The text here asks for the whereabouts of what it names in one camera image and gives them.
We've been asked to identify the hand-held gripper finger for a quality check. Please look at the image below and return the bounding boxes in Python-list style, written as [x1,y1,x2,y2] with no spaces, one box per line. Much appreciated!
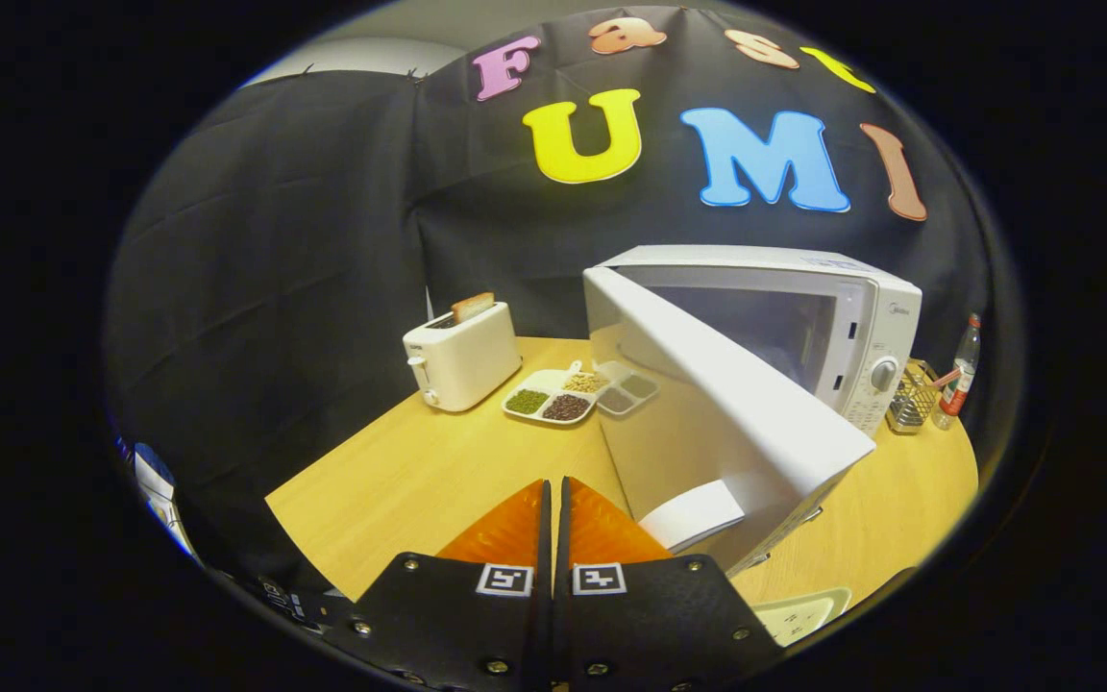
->
[322,477,555,692]
[553,475,786,692]

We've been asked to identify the white microwave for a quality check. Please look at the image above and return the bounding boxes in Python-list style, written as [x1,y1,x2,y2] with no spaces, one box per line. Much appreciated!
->
[581,243,925,579]

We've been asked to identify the white divided bean tray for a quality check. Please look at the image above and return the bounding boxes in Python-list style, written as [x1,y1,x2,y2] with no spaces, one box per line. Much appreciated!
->
[501,359,613,428]

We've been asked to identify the pale white plate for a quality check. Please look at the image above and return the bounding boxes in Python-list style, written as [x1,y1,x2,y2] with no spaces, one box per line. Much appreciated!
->
[752,587,853,648]

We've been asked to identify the cream white toaster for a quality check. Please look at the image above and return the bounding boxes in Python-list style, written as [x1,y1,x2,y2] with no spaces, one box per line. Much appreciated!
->
[402,300,524,414]

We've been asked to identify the toast bread slice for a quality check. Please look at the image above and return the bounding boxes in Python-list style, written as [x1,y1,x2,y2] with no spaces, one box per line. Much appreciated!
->
[449,291,498,325]

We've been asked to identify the blue and white box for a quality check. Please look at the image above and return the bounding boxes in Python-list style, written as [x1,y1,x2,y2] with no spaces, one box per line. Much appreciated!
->
[130,441,200,560]

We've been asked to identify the clear plastic water bottle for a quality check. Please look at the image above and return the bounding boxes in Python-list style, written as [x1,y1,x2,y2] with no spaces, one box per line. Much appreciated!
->
[932,312,983,431]

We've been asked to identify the wire mesh basket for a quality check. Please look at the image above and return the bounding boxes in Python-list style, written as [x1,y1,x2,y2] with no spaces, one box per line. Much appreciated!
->
[884,359,945,436]

